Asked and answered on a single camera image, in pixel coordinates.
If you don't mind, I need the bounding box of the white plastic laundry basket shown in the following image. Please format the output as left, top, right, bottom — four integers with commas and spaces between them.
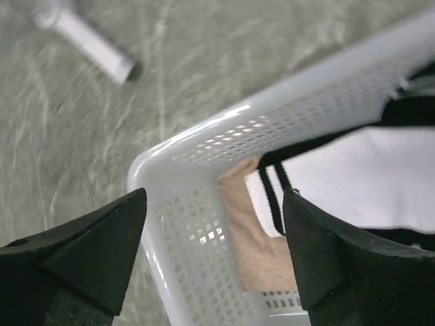
127, 7, 434, 325

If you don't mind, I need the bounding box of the beige cloth in basket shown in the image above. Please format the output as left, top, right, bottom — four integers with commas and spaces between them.
217, 156, 298, 292

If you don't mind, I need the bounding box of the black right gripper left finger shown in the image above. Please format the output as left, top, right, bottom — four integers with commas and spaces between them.
1, 188, 147, 325

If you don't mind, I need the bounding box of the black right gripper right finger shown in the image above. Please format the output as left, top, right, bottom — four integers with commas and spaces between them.
283, 188, 434, 325

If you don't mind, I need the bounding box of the white metal drying rack stand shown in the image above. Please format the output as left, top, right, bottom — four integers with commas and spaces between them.
34, 1, 136, 84

